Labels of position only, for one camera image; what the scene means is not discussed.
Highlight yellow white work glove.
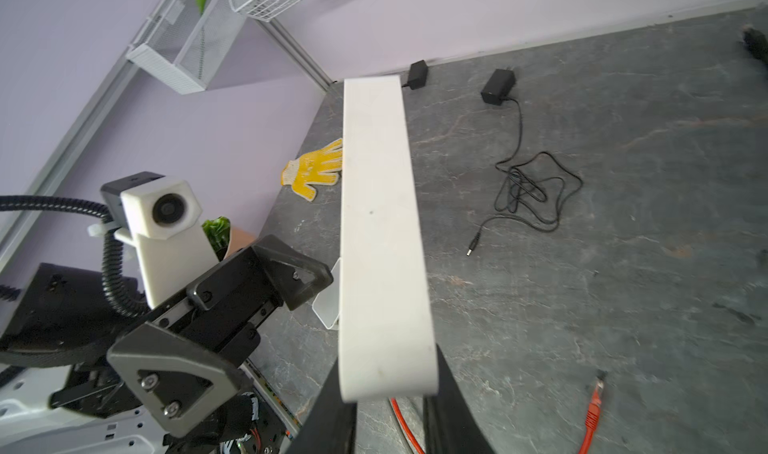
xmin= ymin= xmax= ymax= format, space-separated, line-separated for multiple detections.
xmin=280 ymin=138 xmax=343 ymax=202

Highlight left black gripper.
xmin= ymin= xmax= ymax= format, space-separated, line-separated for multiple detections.
xmin=106 ymin=235 xmax=334 ymax=438

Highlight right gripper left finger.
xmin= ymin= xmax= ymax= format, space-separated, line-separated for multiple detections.
xmin=286 ymin=360 xmax=357 ymax=454

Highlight white network switch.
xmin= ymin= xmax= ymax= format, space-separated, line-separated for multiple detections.
xmin=338 ymin=76 xmax=438 ymax=403
xmin=312 ymin=258 xmax=341 ymax=330

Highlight small white mesh basket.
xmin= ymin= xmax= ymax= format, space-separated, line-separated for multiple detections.
xmin=126 ymin=0 xmax=245 ymax=94

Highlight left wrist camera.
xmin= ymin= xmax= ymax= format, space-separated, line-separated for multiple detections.
xmin=100 ymin=171 xmax=218 ymax=308

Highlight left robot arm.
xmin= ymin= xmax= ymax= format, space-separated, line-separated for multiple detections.
xmin=1 ymin=172 xmax=332 ymax=453

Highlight potted green plant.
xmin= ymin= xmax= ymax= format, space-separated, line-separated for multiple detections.
xmin=202 ymin=216 xmax=256 ymax=261

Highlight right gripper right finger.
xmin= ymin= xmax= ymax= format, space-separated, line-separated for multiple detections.
xmin=423 ymin=347 xmax=494 ymax=454

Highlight red ethernet cable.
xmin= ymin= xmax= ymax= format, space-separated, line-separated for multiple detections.
xmin=388 ymin=369 xmax=607 ymax=454

